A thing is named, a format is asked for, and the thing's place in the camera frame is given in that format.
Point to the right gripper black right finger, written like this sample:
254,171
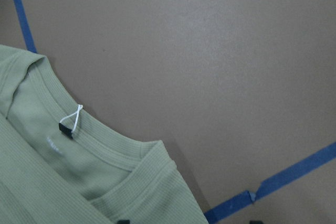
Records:
254,222

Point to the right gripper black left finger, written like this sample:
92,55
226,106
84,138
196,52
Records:
123,222

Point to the olive green long-sleeve shirt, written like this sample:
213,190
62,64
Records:
61,165

